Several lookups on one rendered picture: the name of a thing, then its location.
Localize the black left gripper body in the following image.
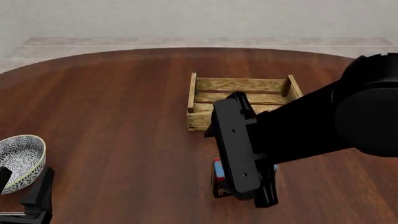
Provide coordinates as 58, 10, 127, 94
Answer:
0, 208, 52, 224

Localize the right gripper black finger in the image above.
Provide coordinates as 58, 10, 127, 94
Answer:
253, 162, 279, 208
203, 111, 218, 139

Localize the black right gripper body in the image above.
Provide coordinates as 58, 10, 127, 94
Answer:
212, 91, 262, 201

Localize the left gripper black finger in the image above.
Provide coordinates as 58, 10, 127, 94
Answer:
0, 166, 11, 192
19, 166, 55, 215

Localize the wooden slat tray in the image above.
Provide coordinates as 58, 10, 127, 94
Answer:
186, 72, 304, 133

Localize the chocolate pudding box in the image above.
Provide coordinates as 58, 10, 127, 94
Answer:
212, 157, 279, 198

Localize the patterned black and white bowl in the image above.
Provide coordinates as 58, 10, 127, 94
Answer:
0, 134, 47, 195

